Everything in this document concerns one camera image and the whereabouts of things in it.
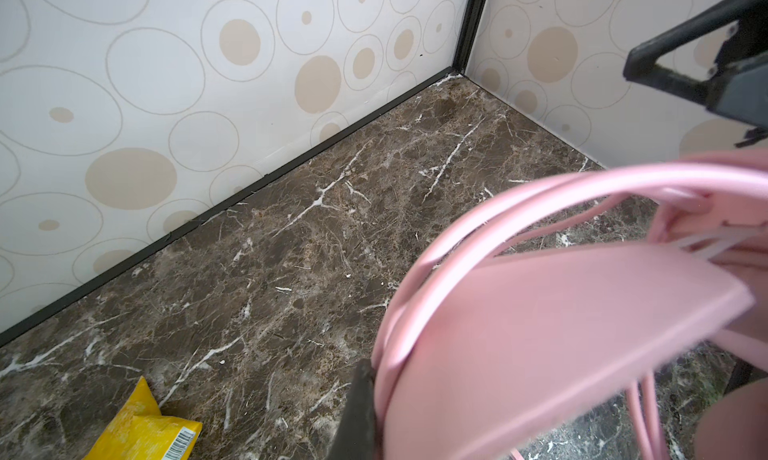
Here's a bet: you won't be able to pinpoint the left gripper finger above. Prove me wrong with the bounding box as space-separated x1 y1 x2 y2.
326 359 382 460

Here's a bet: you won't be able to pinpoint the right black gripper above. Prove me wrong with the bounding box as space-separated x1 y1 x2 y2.
623 0 767 148

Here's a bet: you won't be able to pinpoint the pink cat-ear headphones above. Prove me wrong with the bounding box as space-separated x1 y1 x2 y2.
371 150 767 459

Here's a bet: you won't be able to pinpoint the yellow snack packet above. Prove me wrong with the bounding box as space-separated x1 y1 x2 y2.
84 377 203 460

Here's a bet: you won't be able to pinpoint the right black frame post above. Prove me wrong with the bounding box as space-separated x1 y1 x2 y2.
452 0 487 74

